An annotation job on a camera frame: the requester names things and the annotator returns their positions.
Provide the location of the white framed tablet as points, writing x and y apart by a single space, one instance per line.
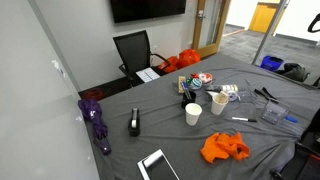
158 166

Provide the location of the white paper sheet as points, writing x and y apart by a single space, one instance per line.
148 74

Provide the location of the small orange bag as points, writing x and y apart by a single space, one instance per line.
170 64

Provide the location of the wall mounted black television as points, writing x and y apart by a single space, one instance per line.
146 9

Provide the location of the grey tablecloth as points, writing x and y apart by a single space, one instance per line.
160 133

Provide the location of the large orange bag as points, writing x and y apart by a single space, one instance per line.
189 57

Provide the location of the clear tape roll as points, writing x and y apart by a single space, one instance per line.
233 96

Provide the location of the black tape dispenser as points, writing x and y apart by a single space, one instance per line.
134 125

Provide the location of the wooden stir sticks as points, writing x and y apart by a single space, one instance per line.
221 96

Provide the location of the wooden framed glass door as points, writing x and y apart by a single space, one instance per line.
213 26

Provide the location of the green blue striped ball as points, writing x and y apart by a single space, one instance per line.
195 83

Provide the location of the purple folded umbrella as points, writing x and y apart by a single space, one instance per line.
96 123

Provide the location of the black and white marker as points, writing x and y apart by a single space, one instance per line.
242 119

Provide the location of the empty white paper cup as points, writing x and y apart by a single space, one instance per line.
193 115

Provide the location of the yellow door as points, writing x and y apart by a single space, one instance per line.
263 16

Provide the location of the black pen cup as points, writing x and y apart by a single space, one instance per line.
187 101

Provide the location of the blue bin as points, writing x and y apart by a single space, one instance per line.
271 62

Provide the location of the white wall outlet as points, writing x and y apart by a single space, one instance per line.
58 68

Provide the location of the blue pen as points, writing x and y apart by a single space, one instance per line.
186 89

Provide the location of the orange cloth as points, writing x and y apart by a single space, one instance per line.
221 146

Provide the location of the clear acrylic box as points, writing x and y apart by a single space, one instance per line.
275 112

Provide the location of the red white tape roll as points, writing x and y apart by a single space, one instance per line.
205 78

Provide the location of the slanted metal pole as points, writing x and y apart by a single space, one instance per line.
270 31

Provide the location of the wooden block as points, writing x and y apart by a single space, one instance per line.
181 84

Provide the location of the blue marker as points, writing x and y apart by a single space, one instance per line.
291 119

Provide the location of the paper cup holding sticks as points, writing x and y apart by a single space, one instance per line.
218 107

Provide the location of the black office chair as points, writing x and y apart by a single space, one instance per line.
135 51

